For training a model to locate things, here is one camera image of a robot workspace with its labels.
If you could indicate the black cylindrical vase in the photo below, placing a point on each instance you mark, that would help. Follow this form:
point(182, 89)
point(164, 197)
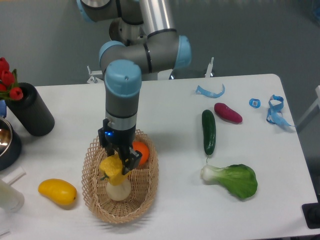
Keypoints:
point(32, 112)

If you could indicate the blue tape roll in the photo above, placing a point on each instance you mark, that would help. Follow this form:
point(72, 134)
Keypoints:
point(255, 103)

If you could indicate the red tulip flowers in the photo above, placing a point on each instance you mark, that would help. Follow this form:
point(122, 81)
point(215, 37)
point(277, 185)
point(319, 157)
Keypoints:
point(9, 86)

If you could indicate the green cucumber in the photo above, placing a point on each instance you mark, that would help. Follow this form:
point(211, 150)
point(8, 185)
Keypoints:
point(209, 131)

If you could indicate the blue crumpled tape strip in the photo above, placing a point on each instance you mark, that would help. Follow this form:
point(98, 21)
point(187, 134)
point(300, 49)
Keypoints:
point(274, 112)

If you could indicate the yellow bell pepper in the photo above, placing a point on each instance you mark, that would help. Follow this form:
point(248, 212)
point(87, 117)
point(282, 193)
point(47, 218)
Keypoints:
point(111, 168)

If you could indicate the small white box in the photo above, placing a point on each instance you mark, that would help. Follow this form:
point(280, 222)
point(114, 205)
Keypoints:
point(14, 176)

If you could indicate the woven wicker basket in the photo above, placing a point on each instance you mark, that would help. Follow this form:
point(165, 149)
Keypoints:
point(143, 179)

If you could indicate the black steel pot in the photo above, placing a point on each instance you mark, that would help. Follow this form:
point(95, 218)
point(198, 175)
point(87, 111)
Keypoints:
point(10, 145)

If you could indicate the yellow mango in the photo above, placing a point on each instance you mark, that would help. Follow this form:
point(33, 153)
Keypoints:
point(59, 191)

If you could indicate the purple sweet potato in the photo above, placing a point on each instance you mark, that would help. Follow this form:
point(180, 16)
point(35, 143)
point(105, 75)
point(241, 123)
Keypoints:
point(227, 114)

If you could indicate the orange fruit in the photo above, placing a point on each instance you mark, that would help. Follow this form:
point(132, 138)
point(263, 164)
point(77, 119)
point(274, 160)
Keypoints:
point(143, 149)

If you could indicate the beige steamed bun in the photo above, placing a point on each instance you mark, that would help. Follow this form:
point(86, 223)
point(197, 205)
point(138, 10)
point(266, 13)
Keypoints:
point(119, 192)

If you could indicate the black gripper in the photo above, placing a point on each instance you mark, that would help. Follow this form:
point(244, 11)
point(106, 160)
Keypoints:
point(120, 141)

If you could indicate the white translucent bottle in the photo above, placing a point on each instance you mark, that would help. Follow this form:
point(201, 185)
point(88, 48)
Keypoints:
point(11, 200)

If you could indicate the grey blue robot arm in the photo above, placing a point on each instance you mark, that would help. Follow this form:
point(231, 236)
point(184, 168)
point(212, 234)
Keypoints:
point(123, 66)

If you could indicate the blue curved tape strip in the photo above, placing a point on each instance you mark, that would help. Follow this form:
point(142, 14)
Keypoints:
point(201, 91)

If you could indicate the black device at edge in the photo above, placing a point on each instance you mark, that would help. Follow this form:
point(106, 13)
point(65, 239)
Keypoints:
point(311, 212)

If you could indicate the green bok choy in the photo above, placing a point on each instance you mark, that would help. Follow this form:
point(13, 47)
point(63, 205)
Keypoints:
point(239, 179)

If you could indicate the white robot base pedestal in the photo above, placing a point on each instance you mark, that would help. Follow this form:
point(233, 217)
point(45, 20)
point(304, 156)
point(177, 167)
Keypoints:
point(128, 34)

